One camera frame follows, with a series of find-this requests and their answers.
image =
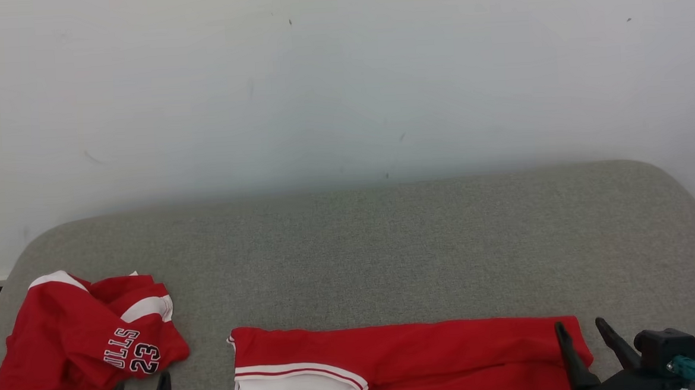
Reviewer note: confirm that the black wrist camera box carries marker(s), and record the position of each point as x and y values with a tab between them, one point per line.
664	345

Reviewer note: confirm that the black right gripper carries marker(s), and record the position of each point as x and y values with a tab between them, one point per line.
631	385

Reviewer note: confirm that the red shorts white trim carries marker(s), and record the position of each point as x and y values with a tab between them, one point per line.
58	353

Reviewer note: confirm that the red jersey shirt white sleeves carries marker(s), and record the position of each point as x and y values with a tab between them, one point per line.
427	357

